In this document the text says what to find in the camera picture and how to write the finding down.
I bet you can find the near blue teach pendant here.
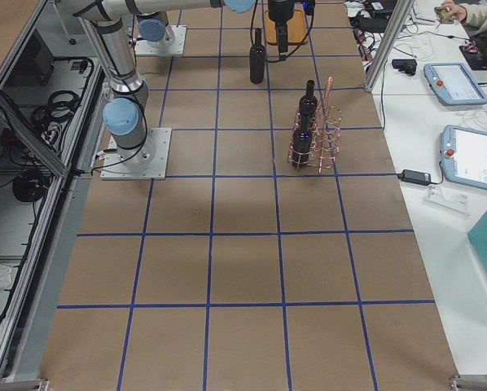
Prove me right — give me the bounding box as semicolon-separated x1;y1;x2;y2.
440;125;487;191

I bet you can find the black power adapter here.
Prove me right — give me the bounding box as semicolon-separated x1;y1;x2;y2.
397;169;432;186

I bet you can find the blue teach pendant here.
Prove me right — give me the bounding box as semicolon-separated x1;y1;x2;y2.
440;125;487;191
423;63;487;106

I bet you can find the aluminium frame post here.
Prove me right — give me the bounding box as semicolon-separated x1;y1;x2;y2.
364;0;414;92

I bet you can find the wooden rectangular tray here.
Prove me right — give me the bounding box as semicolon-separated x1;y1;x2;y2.
264;10;309;46

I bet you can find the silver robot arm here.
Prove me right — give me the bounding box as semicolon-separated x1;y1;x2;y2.
69;0;300;94
136;11;175;46

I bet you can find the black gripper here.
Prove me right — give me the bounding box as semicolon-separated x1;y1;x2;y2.
267;0;296;61

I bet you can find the dark wine bottle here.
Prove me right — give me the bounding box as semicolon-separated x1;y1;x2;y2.
291;113;313;169
248;28;266;84
298;79;318;121

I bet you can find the far blue teach pendant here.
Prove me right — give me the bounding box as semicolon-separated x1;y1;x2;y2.
423;63;487;106

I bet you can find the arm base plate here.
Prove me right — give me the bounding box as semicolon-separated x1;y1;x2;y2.
135;25;187;57
100;128;172;180

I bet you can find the small black webcam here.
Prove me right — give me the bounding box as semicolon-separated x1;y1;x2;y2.
391;59;417;76

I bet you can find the copper wire bottle basket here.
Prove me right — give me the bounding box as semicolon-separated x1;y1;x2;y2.
287;76;342;174

